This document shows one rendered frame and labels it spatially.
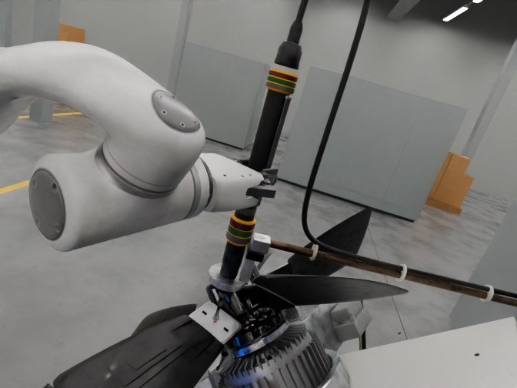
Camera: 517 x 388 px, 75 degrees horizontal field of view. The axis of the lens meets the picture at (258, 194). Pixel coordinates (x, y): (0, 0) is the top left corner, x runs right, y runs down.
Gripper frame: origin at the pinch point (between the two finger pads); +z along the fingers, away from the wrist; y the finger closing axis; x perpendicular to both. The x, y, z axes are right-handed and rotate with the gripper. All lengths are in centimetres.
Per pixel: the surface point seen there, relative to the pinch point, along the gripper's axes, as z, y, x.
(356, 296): 4.2, 20.7, -12.7
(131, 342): -13.0, -7.1, -32.6
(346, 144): 523, -154, -53
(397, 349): 22.6, 29.8, -29.0
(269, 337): 5.8, 9.2, -30.9
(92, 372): -20.1, -6.7, -33.7
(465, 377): 9.5, 38.5, -18.5
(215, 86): 545, -487, -33
